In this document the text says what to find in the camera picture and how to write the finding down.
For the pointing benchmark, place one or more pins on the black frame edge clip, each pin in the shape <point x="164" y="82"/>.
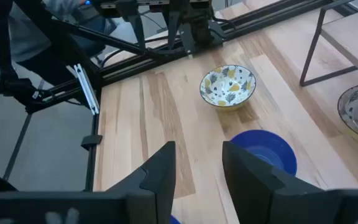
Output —
<point x="91" y="141"/>

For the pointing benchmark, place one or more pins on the silver frame corner bracket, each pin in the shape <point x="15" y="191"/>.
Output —
<point x="87" y="88"/>

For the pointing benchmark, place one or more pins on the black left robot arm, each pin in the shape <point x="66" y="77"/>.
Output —
<point x="200" y="31"/>

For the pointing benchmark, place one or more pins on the person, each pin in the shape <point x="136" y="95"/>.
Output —
<point x="30" y="37"/>

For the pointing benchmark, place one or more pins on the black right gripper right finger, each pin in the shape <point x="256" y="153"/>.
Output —
<point x="253" y="193"/>

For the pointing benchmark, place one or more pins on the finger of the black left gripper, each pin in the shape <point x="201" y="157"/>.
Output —
<point x="173" y="26"/>
<point x="138" y="31"/>

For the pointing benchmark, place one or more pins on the wooden shelf with metal legs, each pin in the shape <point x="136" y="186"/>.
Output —
<point x="356" y="34"/>

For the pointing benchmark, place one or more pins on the blue plastic mini bowl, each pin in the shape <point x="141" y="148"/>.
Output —
<point x="174" y="220"/>
<point x="269" y="149"/>

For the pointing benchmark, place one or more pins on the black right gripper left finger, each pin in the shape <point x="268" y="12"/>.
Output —
<point x="154" y="186"/>

